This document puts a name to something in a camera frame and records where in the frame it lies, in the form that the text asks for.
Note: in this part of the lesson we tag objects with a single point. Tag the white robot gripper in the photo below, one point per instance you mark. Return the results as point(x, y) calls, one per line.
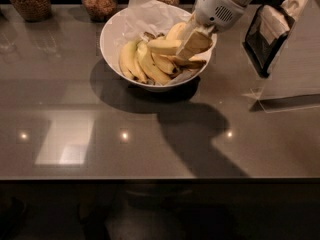
point(216, 9)

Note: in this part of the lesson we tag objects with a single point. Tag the right spotted yellow banana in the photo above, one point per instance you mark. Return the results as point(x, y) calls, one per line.
point(191, 63)

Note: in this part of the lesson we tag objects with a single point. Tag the small centre yellow banana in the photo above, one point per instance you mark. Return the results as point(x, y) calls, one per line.
point(166, 65)

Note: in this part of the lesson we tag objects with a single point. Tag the white ceramic bowl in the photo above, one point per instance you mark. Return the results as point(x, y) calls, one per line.
point(130, 23)

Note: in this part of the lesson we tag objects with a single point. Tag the white paper liner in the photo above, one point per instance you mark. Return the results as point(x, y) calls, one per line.
point(140, 43)

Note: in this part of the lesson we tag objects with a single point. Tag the black napkin holder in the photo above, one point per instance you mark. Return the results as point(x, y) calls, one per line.
point(259, 51)

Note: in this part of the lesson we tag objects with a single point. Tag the white paper napkins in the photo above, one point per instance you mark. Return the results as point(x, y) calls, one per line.
point(276, 22)

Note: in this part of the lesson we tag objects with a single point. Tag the middle glass cereal jar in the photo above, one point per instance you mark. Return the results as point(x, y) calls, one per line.
point(100, 10)

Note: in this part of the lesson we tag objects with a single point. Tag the clear acrylic sign stand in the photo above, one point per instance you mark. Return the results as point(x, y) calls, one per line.
point(294, 80)

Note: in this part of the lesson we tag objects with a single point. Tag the left glass cereal jar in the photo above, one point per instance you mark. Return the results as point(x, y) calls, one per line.
point(33, 10)

